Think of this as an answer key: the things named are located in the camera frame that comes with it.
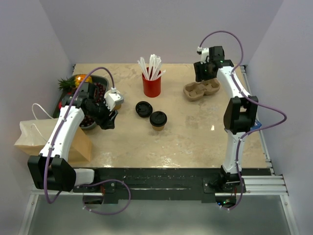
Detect dark green fruit tray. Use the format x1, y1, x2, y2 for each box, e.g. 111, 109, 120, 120
52, 75, 109, 130

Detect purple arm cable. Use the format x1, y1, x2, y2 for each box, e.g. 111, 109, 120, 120
45, 67, 132, 216
198, 30, 287, 211

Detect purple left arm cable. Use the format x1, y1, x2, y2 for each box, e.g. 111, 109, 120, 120
45, 67, 132, 216

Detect dark red grape bunch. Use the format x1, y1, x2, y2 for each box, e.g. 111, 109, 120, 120
80, 82, 106, 129

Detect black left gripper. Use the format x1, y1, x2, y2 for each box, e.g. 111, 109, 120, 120
87, 98, 118, 130

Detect white paper coffee cup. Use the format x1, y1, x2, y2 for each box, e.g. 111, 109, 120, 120
152, 123, 165, 131

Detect brown pulp cup carrier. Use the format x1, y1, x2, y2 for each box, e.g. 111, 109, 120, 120
183, 78, 221, 101

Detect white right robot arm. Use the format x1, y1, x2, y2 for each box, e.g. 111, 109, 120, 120
194, 46, 258, 192

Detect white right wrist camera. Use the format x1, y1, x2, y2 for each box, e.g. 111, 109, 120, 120
197, 47, 209, 64

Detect black plastic cup lid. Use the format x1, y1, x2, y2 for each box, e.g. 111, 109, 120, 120
150, 111, 167, 124
135, 101, 153, 118

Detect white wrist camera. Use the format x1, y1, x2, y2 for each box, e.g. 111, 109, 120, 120
197, 47, 209, 64
104, 90, 124, 111

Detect stacked brown paper cups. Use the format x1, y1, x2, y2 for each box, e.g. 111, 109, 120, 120
114, 104, 122, 110

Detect blue card packet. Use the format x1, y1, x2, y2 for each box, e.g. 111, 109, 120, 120
251, 119, 262, 130

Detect white wrapped straw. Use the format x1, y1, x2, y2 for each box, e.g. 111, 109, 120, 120
153, 70, 166, 80
137, 60, 150, 80
148, 54, 155, 80
151, 56, 161, 80
139, 57, 151, 79

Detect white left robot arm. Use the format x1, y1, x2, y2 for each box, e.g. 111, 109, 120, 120
27, 82, 124, 192

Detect red ribbed straw cup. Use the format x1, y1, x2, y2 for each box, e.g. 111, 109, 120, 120
141, 73, 161, 98

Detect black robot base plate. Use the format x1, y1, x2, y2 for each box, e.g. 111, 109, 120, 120
70, 167, 272, 205

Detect orange pineapple fruit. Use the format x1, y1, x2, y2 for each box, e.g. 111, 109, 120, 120
58, 74, 86, 92

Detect brown paper takeout bag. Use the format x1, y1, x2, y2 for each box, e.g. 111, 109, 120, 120
14, 106, 92, 165

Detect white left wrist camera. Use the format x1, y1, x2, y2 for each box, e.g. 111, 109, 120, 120
104, 90, 124, 111

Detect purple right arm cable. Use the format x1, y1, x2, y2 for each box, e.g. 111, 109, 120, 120
198, 30, 287, 211

